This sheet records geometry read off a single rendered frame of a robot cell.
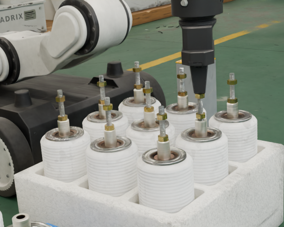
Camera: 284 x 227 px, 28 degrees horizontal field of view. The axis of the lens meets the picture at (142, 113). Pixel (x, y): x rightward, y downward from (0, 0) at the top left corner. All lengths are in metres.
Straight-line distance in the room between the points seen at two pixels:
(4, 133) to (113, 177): 0.45
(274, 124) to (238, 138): 0.75
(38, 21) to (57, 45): 1.99
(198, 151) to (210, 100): 0.38
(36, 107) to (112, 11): 0.31
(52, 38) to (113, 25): 0.16
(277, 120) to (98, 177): 1.00
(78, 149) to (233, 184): 0.29
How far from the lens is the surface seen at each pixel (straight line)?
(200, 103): 1.02
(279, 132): 1.79
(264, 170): 1.13
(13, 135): 1.39
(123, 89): 1.64
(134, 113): 1.23
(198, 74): 1.00
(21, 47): 1.64
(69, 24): 1.40
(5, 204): 1.44
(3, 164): 1.45
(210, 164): 1.02
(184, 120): 1.16
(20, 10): 3.35
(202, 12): 0.95
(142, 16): 3.99
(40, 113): 1.45
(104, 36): 1.41
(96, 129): 1.14
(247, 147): 1.12
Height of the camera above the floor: 0.61
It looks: 18 degrees down
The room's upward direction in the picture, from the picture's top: 4 degrees counter-clockwise
